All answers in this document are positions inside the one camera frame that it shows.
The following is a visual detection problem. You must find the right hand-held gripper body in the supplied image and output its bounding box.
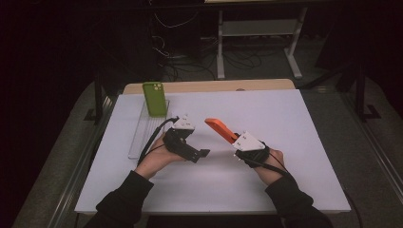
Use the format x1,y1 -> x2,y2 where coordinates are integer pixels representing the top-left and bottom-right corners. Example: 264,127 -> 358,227
231,130 -> 271,169

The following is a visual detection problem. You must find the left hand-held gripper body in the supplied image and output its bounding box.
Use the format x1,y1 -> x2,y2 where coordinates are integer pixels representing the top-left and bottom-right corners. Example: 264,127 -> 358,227
163,114 -> 196,160

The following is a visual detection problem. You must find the orange phone case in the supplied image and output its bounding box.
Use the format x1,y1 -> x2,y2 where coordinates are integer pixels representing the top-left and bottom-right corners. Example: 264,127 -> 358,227
203,118 -> 240,145

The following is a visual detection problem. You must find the clear ribbed plastic rack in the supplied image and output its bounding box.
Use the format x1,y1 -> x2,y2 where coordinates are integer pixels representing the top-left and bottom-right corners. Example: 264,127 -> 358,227
127,99 -> 172,161

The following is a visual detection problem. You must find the green clown phone case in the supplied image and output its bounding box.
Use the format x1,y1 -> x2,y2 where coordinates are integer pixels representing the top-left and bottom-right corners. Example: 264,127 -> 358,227
142,81 -> 168,119

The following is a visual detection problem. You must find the person's right hand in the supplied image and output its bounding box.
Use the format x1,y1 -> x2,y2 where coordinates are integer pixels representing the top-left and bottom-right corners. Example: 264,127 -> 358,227
252,147 -> 285,186

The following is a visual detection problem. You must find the person's left hand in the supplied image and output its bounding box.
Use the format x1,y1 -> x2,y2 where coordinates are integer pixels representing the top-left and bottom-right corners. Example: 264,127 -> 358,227
134,133 -> 187,181

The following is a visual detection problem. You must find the wooden table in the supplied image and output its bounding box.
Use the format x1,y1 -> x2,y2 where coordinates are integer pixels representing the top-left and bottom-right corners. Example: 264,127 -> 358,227
123,78 -> 297,95

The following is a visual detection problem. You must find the black metal stand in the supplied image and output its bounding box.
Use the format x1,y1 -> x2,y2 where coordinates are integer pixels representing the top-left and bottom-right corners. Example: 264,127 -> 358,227
336,61 -> 383,123
84,70 -> 110,126

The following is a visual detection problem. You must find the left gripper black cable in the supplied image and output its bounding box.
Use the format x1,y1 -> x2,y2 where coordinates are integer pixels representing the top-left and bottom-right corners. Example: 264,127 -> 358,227
137,116 -> 181,166

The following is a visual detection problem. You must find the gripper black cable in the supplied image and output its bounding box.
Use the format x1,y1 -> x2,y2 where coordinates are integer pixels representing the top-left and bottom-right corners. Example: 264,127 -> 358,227
137,116 -> 181,166
235,152 -> 364,228

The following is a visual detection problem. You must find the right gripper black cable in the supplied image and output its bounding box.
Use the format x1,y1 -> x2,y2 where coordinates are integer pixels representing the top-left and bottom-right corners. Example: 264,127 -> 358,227
235,152 -> 364,228

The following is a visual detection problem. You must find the tangle of black floor cables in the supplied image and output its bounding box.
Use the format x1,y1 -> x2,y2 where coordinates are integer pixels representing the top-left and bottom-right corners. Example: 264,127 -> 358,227
151,34 -> 286,83

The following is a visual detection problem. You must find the metal rail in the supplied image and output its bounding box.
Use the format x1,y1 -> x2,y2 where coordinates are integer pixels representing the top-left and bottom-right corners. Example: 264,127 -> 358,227
47,98 -> 117,228
343,93 -> 403,194

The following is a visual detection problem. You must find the white metal desk frame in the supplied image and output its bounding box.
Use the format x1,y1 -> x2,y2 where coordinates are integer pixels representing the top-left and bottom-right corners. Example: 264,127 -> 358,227
217,7 -> 308,80

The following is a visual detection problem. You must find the white hanging cable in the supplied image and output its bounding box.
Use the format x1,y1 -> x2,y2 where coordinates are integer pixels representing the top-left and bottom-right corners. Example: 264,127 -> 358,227
153,10 -> 200,30

